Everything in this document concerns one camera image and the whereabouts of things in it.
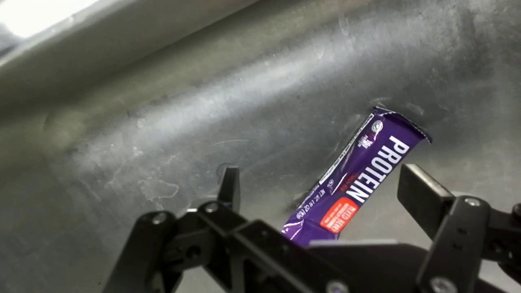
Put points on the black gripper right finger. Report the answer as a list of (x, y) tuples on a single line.
[(465, 231)]

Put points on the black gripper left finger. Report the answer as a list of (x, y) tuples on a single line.
[(241, 255)]

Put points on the purple protein bar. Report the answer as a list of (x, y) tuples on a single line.
[(377, 148)]

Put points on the stainless steel double sink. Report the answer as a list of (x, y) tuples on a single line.
[(116, 107)]

